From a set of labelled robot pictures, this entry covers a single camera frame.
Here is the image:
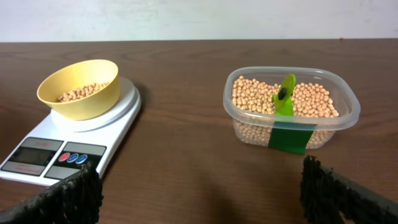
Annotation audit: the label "green tape on container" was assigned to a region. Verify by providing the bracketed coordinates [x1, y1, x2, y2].
[268, 121, 316, 155]

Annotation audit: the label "green plastic measuring scoop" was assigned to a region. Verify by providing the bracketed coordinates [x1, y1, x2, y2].
[272, 73, 296, 116]

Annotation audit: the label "clear container of soybeans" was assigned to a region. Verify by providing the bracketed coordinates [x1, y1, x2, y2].
[223, 67, 361, 151]

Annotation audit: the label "yellow plastic bowl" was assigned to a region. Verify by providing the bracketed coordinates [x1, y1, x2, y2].
[37, 59, 121, 121]

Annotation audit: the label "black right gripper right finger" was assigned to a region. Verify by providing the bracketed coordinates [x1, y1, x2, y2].
[300, 156, 397, 224]

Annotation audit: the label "white digital kitchen scale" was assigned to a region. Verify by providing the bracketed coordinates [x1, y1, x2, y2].
[1, 78, 141, 186]

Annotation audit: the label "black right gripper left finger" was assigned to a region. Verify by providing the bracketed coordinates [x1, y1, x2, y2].
[1, 162, 103, 224]

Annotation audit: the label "soybeans in yellow bowl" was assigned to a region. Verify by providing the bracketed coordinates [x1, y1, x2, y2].
[57, 82, 108, 103]

